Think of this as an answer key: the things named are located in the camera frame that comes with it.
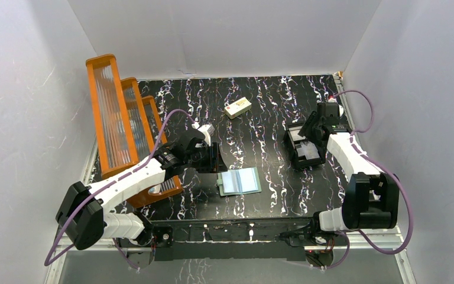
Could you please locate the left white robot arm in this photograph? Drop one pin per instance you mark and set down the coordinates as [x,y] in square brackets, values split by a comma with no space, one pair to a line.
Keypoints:
[85,212]

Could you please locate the black card tray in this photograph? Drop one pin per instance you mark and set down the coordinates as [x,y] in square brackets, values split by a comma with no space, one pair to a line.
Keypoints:
[291,139]

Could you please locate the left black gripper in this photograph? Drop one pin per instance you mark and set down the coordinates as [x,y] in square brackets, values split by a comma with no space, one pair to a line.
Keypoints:
[214,157]

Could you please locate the silver credit card in tray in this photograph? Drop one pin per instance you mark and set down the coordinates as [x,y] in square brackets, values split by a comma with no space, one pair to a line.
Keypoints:
[307,151]

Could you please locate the orange acrylic file rack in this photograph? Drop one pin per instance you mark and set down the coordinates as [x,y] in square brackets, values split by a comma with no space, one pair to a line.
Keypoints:
[126,123]

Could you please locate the small cream cardboard box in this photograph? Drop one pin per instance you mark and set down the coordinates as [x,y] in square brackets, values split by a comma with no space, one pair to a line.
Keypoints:
[237,108]

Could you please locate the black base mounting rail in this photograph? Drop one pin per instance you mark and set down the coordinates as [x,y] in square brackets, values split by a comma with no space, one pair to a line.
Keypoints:
[287,238]

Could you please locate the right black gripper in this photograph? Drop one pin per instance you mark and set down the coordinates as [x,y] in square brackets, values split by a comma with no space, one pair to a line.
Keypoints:
[307,126]

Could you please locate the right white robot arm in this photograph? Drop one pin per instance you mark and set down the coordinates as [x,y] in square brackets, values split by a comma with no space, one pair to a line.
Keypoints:
[371,198]

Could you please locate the mint green card holder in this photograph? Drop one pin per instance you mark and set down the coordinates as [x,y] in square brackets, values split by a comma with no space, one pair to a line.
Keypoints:
[239,182]

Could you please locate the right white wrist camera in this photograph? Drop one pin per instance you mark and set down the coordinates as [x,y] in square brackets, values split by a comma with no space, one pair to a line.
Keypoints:
[334,108]

